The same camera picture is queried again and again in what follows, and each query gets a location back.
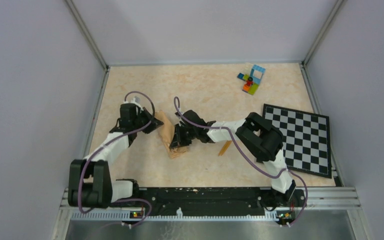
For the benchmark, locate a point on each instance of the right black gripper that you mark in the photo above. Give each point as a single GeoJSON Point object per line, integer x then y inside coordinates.
{"type": "Point", "coordinates": [178, 140]}

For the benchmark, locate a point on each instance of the aluminium frame profile front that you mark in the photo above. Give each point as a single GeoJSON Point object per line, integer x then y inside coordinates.
{"type": "Point", "coordinates": [315, 199]}

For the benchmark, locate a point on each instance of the black white checkerboard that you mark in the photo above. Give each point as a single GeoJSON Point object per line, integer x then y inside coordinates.
{"type": "Point", "coordinates": [306, 139]}

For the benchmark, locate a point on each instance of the colourful toy brick model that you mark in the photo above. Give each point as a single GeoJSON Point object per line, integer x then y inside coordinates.
{"type": "Point", "coordinates": [253, 79]}

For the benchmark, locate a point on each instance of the orange plastic spoon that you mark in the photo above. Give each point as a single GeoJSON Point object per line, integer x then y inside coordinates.
{"type": "Point", "coordinates": [224, 148]}

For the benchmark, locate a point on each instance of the peach cloth napkin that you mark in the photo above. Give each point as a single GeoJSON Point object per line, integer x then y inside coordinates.
{"type": "Point", "coordinates": [166, 134]}

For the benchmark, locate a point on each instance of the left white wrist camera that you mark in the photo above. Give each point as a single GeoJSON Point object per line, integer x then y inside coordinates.
{"type": "Point", "coordinates": [136, 100]}

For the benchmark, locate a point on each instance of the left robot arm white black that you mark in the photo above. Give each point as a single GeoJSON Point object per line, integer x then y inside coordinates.
{"type": "Point", "coordinates": [90, 183]}

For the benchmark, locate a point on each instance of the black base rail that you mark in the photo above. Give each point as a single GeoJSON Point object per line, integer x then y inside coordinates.
{"type": "Point", "coordinates": [211, 201]}

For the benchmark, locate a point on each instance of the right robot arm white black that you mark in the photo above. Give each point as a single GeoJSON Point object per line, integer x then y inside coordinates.
{"type": "Point", "coordinates": [257, 134]}

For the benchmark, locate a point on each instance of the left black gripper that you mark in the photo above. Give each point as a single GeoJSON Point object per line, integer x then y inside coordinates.
{"type": "Point", "coordinates": [154, 124]}

